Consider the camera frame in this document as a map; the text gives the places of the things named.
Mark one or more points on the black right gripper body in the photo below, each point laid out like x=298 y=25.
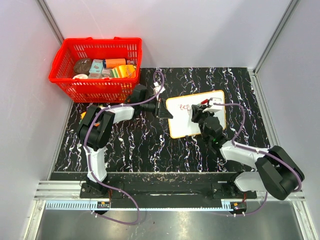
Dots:
x=200 y=117

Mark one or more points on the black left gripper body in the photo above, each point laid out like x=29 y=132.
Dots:
x=158 y=103

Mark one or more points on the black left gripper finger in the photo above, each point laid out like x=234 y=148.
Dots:
x=164 y=110
x=166 y=116

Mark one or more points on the yellow-framed whiteboard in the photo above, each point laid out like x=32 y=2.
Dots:
x=180 y=107

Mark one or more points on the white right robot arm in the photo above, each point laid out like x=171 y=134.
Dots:
x=276 y=172

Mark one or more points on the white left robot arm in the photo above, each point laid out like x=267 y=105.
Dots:
x=94 y=139

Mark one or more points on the orange yellow box in basket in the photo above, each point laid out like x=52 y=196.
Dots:
x=124 y=71

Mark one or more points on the red plastic shopping basket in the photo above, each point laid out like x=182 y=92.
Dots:
x=108 y=90

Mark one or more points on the orange green snack box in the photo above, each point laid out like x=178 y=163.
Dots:
x=82 y=115

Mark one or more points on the orange cylindrical can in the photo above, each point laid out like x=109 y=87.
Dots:
x=113 y=62

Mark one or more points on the light blue small box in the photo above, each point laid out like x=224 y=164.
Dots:
x=96 y=66

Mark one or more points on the brown round packet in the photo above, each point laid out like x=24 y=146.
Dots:
x=82 y=66

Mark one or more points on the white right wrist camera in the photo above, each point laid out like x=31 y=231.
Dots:
x=213 y=105

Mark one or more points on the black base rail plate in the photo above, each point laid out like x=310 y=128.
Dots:
x=211 y=184

